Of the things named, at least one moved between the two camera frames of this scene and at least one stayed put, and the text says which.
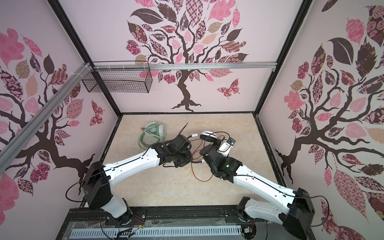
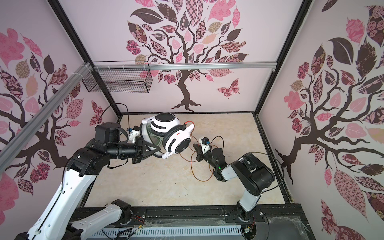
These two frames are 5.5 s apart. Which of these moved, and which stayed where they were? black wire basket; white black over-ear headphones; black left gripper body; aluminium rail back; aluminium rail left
Moved: black left gripper body; white black over-ear headphones
Stayed: aluminium rail left; black wire basket; aluminium rail back
